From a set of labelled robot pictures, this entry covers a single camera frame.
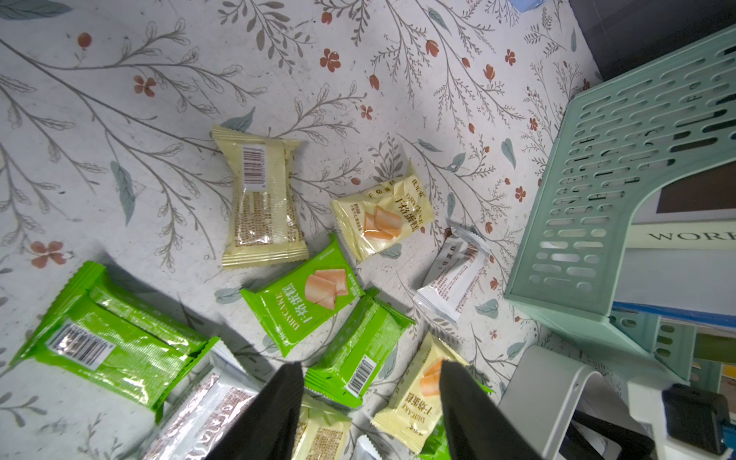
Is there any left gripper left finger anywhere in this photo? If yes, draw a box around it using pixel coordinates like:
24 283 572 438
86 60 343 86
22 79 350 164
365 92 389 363
206 362 304 460

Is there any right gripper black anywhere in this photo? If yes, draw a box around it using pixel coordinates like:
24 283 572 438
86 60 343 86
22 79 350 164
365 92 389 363
661 383 730 455

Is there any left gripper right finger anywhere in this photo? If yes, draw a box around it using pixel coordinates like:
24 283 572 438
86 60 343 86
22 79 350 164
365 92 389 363
440 361 540 460

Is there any yellow packet second row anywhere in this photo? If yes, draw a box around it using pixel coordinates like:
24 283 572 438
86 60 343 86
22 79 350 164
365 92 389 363
291 395 352 460

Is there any yellow cookie packet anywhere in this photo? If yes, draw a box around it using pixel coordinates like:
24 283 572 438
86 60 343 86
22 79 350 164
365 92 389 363
371 333 468 454

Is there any white cookie storage box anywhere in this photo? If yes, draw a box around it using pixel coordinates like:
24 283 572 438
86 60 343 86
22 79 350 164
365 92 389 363
499 346 638 459

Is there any white brown packet second row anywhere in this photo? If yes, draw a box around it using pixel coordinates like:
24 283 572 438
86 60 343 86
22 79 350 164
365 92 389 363
137 342 262 459

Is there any green cookie packet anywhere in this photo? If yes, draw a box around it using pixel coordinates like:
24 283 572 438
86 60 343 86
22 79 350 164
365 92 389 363
305 287 415 409
418 418 452 460
241 233 364 358

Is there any white packet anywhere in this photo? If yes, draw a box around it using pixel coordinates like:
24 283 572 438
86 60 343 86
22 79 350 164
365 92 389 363
413 222 491 324

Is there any green packet second row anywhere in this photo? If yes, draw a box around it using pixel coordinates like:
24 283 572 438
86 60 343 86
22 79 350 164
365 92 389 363
11 261 218 415

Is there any pale yellow packet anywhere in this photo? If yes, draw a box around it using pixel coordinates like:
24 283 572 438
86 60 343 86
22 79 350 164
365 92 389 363
211 126 309 268

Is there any small yellow packet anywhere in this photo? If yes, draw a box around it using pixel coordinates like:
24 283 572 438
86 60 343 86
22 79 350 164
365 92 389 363
332 167 434 262

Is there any green file organizer box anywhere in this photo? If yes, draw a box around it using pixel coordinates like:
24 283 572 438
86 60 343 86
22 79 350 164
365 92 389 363
504 28 735 383

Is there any white book left slot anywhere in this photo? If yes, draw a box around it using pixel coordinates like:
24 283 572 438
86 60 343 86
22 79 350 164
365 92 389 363
626 162 735 250

